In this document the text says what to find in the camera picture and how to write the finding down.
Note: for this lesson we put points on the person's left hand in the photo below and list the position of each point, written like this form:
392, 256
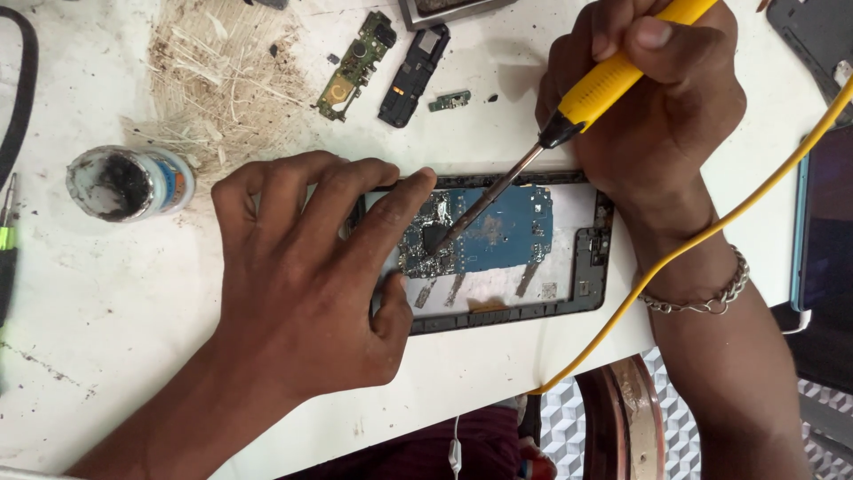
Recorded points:
300, 300

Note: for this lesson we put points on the person's right hand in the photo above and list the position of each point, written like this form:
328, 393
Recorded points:
673, 126

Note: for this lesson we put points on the yellow soldering iron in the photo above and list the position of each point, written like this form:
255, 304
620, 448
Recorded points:
603, 81

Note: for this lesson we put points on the black phone frame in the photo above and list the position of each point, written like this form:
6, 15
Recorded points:
590, 266

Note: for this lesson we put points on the dark grey phone back cover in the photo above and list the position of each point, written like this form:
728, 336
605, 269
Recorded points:
810, 33

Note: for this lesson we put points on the teal edged phone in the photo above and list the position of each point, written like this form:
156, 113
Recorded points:
830, 220

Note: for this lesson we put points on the blue phone circuit board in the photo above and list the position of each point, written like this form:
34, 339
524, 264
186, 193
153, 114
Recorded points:
513, 230

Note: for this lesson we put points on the maroon trousers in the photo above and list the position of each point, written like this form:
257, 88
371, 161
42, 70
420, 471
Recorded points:
426, 446

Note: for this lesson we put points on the white flux jar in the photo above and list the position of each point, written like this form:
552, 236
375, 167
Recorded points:
126, 183

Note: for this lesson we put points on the small green connector board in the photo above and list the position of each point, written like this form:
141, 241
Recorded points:
450, 101

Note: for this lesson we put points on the green circuit board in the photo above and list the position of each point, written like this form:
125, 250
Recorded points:
353, 66

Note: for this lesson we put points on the black speaker module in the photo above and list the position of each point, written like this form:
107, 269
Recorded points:
413, 77

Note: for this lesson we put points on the black device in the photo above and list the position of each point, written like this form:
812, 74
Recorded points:
823, 350

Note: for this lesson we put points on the round brown stool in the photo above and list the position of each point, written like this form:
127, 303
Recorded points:
623, 426

